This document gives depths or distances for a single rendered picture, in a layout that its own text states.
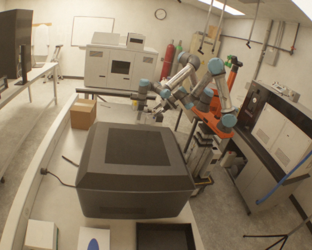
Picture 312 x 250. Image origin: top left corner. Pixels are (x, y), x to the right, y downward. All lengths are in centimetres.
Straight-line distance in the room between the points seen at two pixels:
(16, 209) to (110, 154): 51
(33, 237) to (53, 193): 30
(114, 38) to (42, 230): 203
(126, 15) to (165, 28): 118
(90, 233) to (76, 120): 85
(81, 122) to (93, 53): 99
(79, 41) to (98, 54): 318
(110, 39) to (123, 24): 286
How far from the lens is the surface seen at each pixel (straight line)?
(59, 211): 88
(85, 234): 73
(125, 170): 61
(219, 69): 121
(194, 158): 178
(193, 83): 166
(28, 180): 91
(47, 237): 74
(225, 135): 147
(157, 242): 81
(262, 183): 214
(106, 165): 63
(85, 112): 124
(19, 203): 85
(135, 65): 203
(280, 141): 205
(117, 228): 82
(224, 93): 126
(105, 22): 502
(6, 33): 284
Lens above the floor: 166
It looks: 31 degrees down
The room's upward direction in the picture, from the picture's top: 13 degrees clockwise
